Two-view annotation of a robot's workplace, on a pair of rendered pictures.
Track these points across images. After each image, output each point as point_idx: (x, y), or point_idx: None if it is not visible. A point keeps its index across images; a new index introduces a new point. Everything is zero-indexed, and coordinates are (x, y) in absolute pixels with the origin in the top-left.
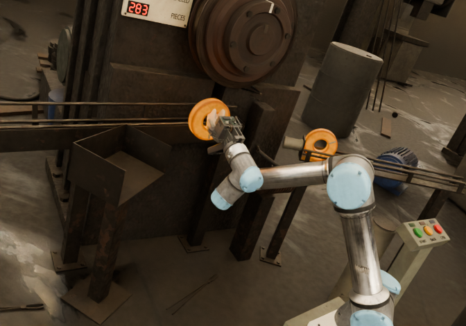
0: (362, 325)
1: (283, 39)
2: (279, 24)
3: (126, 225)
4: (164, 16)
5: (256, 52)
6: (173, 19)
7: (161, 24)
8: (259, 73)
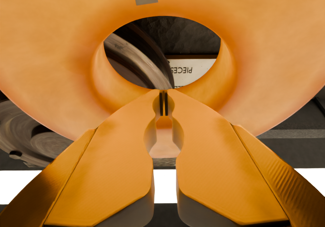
0: None
1: (17, 149)
2: (46, 156)
3: None
4: (202, 66)
5: (57, 135)
6: (187, 66)
7: (200, 51)
8: (3, 102)
